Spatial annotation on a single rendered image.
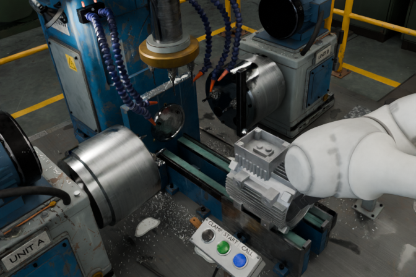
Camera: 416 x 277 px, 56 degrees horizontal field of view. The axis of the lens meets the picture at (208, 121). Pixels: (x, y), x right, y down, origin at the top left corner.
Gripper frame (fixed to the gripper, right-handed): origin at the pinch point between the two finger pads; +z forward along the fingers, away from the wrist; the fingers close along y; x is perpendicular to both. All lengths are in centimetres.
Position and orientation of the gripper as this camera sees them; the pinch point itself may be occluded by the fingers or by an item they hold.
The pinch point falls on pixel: (305, 198)
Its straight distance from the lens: 100.7
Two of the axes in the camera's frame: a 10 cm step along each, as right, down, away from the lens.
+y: -7.0, 4.5, -5.5
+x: 6.4, 7.3, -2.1
